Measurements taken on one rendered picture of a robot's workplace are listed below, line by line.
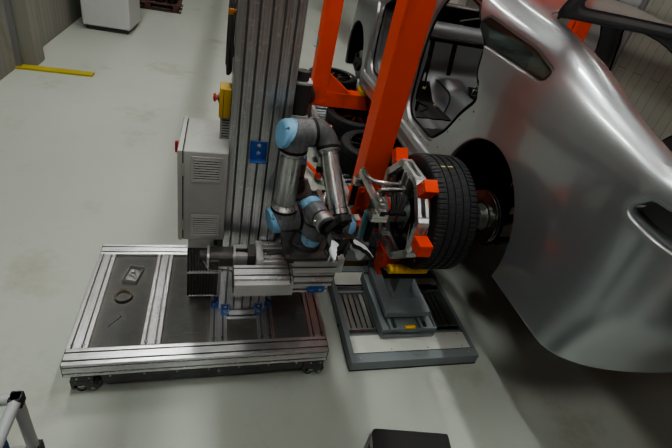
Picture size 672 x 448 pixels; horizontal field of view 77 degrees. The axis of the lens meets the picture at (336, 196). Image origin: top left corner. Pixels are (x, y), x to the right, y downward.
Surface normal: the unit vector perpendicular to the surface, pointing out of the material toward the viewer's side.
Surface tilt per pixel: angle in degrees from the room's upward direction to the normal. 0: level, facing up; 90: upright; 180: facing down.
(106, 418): 0
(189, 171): 90
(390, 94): 90
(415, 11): 90
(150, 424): 0
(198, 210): 90
